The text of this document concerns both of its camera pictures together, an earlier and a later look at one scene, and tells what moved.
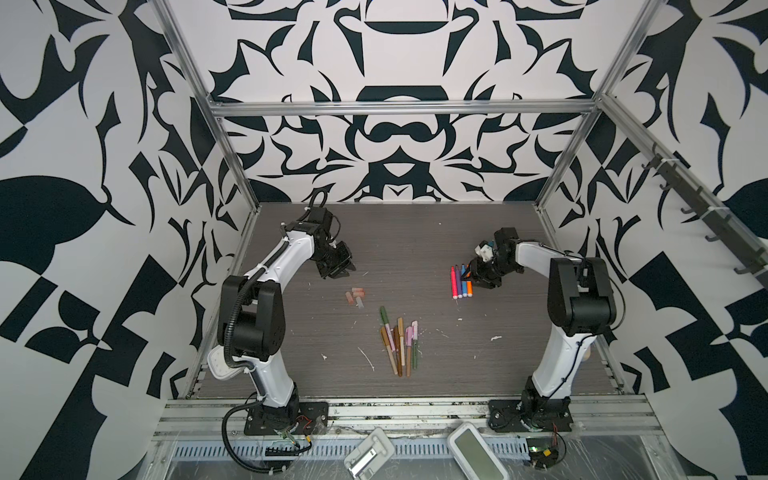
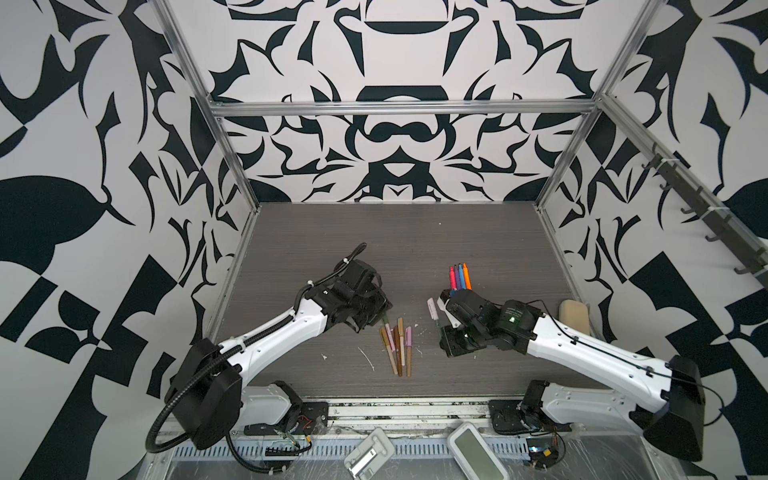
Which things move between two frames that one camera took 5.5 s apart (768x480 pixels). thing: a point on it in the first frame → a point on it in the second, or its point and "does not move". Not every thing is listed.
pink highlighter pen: x=453 y=283 does not move
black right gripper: x=476 y=266 → x=449 y=345
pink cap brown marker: x=408 y=345 does not move
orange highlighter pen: x=469 y=285 does not move
